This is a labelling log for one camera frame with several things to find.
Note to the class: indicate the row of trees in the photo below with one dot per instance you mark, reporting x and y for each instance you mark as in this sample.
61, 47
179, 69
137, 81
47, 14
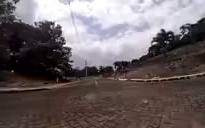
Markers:
176, 36

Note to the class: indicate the dirt verge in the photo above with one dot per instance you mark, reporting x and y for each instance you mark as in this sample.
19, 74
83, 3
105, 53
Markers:
13, 81

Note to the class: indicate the pale kerb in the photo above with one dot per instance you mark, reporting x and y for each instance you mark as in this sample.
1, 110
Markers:
26, 88
170, 78

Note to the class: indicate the grassy slope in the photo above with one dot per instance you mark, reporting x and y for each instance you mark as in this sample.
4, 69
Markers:
180, 61

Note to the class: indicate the pole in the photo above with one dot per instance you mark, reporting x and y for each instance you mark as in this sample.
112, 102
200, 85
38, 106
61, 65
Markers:
86, 68

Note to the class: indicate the brown cobblestone road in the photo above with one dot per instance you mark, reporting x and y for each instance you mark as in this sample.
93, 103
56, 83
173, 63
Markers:
103, 106

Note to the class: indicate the group of dark trees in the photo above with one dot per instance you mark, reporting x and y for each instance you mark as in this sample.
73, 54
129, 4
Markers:
26, 50

